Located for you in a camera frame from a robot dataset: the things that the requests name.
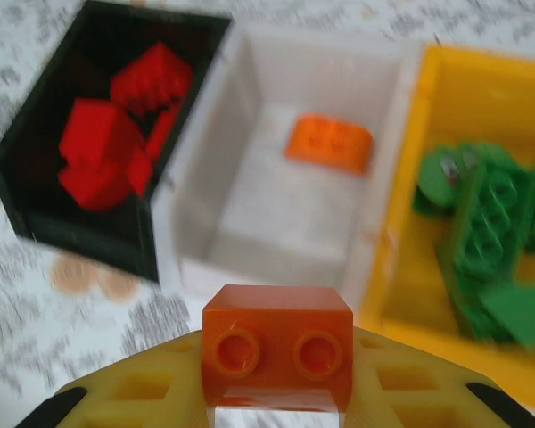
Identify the green long lego brick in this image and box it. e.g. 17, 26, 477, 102
436, 169, 535, 277

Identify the orange long lego brick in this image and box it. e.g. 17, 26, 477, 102
284, 113, 375, 177

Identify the green rounded lego with eyes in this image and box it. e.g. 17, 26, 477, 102
416, 142, 514, 215

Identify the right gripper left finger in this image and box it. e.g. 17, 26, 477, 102
15, 329, 218, 428

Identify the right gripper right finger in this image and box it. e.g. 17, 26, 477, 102
338, 327, 535, 428

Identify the white translucent plastic bin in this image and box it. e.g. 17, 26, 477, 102
153, 24, 423, 309

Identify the black plastic bin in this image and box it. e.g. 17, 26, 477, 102
0, 0, 233, 284

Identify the red long lego brick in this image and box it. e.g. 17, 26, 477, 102
110, 42, 193, 112

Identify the red small lego brick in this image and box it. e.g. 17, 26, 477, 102
127, 146, 153, 200
144, 100, 184, 161
57, 98, 146, 210

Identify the floral patterned table cover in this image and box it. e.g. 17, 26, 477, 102
0, 0, 535, 428

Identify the orange small lego brick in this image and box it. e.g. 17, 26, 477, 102
202, 284, 356, 414

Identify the yellow plastic bin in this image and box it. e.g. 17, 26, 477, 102
360, 42, 535, 409

